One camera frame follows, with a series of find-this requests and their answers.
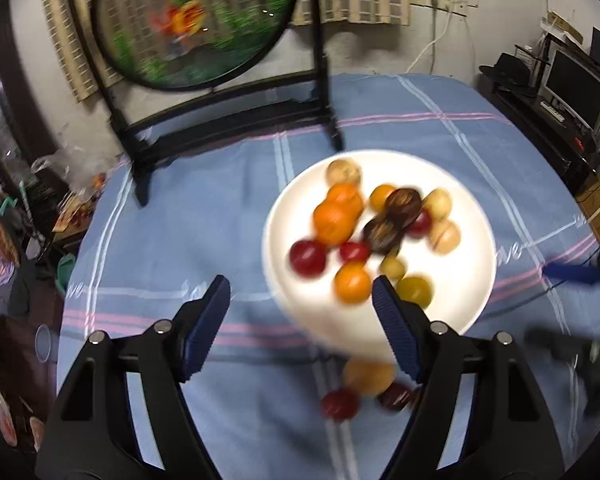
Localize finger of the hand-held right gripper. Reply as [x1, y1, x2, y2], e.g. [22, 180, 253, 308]
[541, 261, 600, 292]
[525, 327, 600, 366]

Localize round goldfish screen black stand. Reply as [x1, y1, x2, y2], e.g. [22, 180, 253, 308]
[62, 0, 345, 207]

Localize green plastic dustpan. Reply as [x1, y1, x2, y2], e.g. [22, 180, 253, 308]
[57, 254, 77, 296]

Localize clear plastic bag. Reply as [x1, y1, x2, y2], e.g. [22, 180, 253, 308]
[30, 147, 126, 196]

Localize blue plaid tablecloth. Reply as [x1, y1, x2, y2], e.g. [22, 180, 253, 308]
[55, 72, 600, 480]

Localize pale yellow-orange fruit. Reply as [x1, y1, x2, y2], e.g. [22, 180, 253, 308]
[342, 359, 397, 397]

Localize white power cable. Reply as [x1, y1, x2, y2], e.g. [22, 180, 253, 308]
[405, 0, 453, 75]

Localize small orange mandarin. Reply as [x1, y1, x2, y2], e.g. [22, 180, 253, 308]
[326, 182, 365, 211]
[334, 264, 373, 305]
[369, 185, 397, 212]

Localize pale yellow fruit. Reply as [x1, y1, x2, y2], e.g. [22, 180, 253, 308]
[422, 187, 453, 221]

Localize white round plate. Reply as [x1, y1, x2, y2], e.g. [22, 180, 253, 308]
[262, 149, 497, 361]

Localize dark purple passion fruit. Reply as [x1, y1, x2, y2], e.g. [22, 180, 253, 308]
[384, 187, 423, 223]
[362, 216, 405, 256]

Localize black desk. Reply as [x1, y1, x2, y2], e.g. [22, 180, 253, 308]
[490, 85, 600, 196]

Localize paper cup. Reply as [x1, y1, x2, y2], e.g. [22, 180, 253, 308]
[34, 324, 53, 363]

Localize black hat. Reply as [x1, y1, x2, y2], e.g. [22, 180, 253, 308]
[479, 52, 538, 96]

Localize wooden strip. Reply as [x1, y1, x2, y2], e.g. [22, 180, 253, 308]
[542, 10, 586, 43]

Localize computer monitor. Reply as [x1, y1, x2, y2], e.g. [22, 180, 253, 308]
[537, 47, 600, 131]

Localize tan round fruit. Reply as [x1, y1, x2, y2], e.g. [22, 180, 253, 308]
[428, 219, 462, 255]
[326, 158, 362, 187]

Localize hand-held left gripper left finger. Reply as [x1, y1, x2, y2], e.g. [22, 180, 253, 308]
[34, 275, 232, 480]

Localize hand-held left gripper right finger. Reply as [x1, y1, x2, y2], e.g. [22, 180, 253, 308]
[371, 275, 566, 480]

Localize small yellow-green plum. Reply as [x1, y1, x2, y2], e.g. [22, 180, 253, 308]
[378, 255, 407, 281]

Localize dark red plum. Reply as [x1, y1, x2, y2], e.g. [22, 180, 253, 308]
[377, 382, 416, 412]

